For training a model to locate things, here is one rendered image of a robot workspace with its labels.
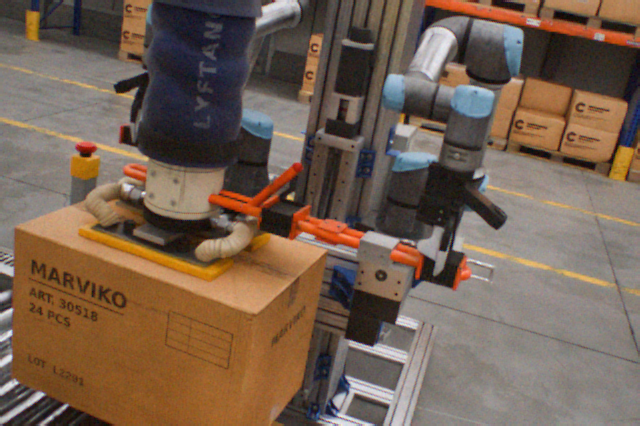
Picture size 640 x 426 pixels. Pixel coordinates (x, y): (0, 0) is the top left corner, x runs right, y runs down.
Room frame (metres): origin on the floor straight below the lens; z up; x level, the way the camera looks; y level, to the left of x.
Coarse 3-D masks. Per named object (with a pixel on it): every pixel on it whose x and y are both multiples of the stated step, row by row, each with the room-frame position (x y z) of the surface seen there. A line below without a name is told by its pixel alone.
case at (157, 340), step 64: (64, 256) 1.30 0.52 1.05; (128, 256) 1.30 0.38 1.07; (256, 256) 1.42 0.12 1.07; (320, 256) 1.49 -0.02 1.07; (64, 320) 1.29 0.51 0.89; (128, 320) 1.24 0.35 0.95; (192, 320) 1.20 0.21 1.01; (256, 320) 1.16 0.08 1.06; (64, 384) 1.29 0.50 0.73; (128, 384) 1.24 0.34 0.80; (192, 384) 1.19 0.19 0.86; (256, 384) 1.22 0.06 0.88
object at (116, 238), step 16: (96, 224) 1.38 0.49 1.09; (112, 224) 1.39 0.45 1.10; (128, 224) 1.36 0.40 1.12; (96, 240) 1.34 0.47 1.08; (112, 240) 1.33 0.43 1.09; (128, 240) 1.33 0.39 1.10; (144, 240) 1.34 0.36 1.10; (144, 256) 1.30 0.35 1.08; (160, 256) 1.29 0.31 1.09; (176, 256) 1.29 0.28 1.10; (192, 256) 1.31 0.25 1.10; (192, 272) 1.26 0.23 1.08; (208, 272) 1.26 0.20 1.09
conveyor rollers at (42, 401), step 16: (0, 304) 1.87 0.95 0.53; (0, 320) 1.77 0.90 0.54; (0, 336) 1.68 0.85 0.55; (0, 352) 1.64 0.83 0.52; (0, 368) 1.54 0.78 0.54; (16, 384) 1.48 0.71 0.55; (0, 400) 1.42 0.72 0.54; (32, 400) 1.43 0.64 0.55; (48, 400) 1.46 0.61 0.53; (16, 416) 1.37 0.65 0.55; (32, 416) 1.41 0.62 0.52; (48, 416) 1.39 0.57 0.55; (64, 416) 1.40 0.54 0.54
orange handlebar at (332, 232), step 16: (128, 176) 1.45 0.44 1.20; (144, 176) 1.44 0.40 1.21; (224, 192) 1.42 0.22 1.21; (240, 208) 1.36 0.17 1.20; (256, 208) 1.36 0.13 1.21; (304, 224) 1.32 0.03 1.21; (320, 224) 1.32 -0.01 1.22; (336, 224) 1.34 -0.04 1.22; (320, 240) 1.30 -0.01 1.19; (336, 240) 1.29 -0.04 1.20; (352, 240) 1.29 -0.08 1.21; (400, 256) 1.25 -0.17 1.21; (416, 256) 1.28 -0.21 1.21; (464, 272) 1.22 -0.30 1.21
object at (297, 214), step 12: (264, 204) 1.34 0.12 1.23; (276, 204) 1.38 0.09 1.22; (288, 204) 1.40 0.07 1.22; (300, 204) 1.40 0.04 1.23; (264, 216) 1.33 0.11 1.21; (276, 216) 1.32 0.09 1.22; (288, 216) 1.31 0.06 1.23; (300, 216) 1.33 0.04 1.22; (264, 228) 1.32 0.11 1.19; (276, 228) 1.31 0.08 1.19; (288, 228) 1.32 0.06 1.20
